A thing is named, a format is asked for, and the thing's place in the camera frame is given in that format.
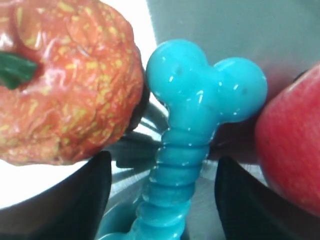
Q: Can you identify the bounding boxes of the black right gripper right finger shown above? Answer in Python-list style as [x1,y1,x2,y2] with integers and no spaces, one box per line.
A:
[214,157,320,240]

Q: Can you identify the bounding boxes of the orange textured fruit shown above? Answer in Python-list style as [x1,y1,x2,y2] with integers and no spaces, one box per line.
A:
[0,0,149,165]

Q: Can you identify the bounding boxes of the red apple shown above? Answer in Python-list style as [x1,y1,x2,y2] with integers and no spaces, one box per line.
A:
[254,63,320,216]

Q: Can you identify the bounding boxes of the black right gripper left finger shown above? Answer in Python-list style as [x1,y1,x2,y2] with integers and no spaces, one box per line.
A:
[0,151,112,240]

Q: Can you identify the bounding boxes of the round metal plate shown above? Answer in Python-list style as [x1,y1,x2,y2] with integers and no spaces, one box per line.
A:
[0,0,320,240]

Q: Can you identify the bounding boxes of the turquoise toy bone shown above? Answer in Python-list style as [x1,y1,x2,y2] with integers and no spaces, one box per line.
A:
[99,39,268,240]

